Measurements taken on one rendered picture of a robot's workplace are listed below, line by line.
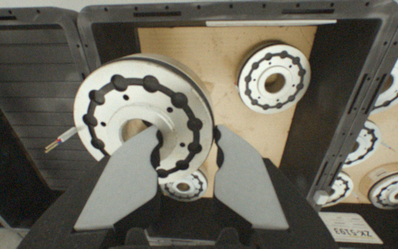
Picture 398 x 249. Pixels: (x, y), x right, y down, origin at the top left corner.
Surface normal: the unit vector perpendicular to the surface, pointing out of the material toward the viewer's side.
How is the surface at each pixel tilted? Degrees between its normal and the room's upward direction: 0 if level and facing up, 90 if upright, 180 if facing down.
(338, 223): 90
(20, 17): 0
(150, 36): 0
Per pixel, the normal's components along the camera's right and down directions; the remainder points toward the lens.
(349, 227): -0.01, -0.88
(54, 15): -0.06, 0.47
